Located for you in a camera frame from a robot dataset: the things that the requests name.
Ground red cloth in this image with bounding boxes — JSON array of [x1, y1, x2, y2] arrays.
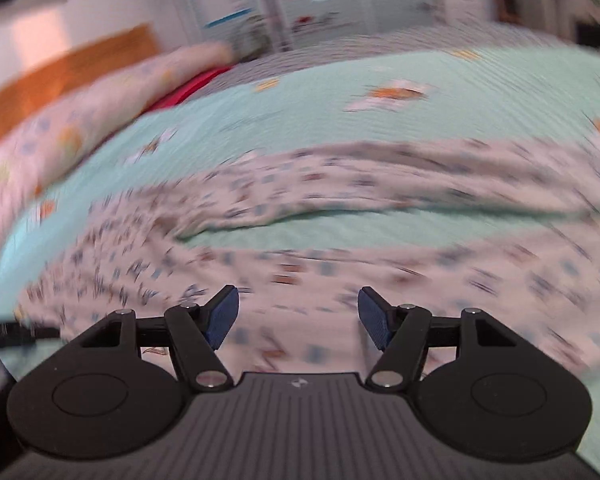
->
[[150, 67, 231, 111]]

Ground letter print white pants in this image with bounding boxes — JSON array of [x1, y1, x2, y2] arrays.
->
[[15, 140, 600, 376]]

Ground white sliding door wardrobe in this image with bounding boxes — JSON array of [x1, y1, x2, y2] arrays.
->
[[175, 0, 481, 56]]

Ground wooden headboard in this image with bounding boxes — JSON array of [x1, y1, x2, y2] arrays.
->
[[0, 22, 159, 156]]

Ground green bee print blanket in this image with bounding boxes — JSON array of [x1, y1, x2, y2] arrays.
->
[[0, 45, 600, 480]]

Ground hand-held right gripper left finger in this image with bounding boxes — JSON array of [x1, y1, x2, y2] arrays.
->
[[75, 285, 240, 393]]

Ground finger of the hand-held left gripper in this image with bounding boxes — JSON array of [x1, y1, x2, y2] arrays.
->
[[0, 322, 61, 347]]

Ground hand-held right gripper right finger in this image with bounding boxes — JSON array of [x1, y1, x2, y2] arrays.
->
[[357, 286, 528, 392]]

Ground pink floral pillow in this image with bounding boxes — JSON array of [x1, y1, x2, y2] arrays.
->
[[0, 42, 233, 273]]

